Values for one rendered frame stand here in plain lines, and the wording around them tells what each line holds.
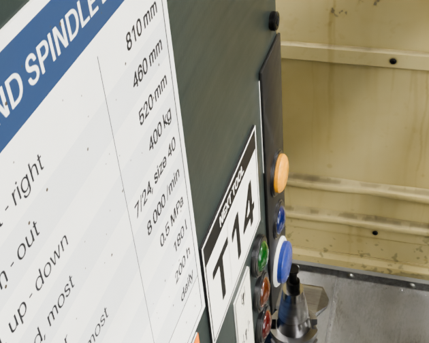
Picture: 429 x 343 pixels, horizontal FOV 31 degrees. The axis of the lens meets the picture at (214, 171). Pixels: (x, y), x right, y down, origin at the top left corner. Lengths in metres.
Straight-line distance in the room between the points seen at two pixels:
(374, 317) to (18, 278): 1.38
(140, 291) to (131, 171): 0.05
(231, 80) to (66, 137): 0.17
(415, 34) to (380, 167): 0.27
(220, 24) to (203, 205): 0.08
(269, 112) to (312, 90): 0.86
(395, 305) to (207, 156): 1.24
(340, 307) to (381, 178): 0.30
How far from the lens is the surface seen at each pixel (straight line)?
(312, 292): 1.06
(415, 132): 1.33
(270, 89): 0.45
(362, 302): 1.56
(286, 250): 0.53
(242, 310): 0.45
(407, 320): 1.55
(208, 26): 0.32
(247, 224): 0.43
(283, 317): 0.98
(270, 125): 0.46
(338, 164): 1.40
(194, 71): 0.31
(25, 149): 0.19
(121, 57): 0.24
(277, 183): 0.48
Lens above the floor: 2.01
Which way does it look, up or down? 39 degrees down
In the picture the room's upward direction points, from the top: 6 degrees counter-clockwise
